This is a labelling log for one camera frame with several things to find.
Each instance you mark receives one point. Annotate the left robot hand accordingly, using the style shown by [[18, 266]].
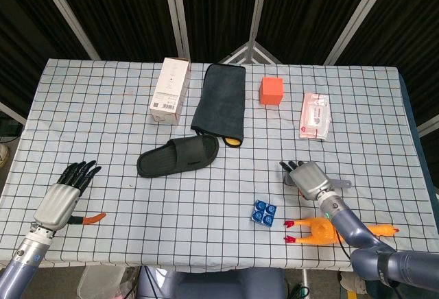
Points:
[[56, 206]]

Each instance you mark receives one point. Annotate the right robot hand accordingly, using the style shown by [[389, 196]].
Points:
[[310, 179]]

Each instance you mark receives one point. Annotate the grey tool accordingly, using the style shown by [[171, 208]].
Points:
[[341, 183]]

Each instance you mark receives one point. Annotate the black rubber slipper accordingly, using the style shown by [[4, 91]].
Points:
[[154, 165]]

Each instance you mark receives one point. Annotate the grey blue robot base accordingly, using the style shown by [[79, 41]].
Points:
[[223, 285]]

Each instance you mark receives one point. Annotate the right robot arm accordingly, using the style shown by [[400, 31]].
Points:
[[346, 220]]

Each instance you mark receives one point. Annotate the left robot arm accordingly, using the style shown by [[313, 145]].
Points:
[[24, 261]]

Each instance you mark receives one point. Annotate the yellow rubber chicken toy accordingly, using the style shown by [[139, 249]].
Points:
[[315, 230]]

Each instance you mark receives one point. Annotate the blue building block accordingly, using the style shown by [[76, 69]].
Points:
[[263, 213]]

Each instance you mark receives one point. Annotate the pink white wipes packet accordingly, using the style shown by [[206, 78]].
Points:
[[315, 117]]

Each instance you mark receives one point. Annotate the clear plastic container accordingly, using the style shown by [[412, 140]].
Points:
[[103, 283]]

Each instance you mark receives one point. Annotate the checkered tablecloth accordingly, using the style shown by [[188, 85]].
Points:
[[103, 124]]

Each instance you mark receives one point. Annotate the orange cube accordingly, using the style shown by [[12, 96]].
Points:
[[271, 91]]

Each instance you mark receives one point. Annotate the dark grey folded towel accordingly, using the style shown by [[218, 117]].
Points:
[[219, 100]]

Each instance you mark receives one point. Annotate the dark blue table skirt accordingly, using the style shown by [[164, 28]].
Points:
[[409, 107]]

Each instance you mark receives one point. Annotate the white metal screen foot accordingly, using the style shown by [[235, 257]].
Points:
[[236, 52]]

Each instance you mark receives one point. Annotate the white cardboard box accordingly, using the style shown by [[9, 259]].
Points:
[[169, 90]]

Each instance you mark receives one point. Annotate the black folding screen white frames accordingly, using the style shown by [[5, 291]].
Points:
[[137, 4]]

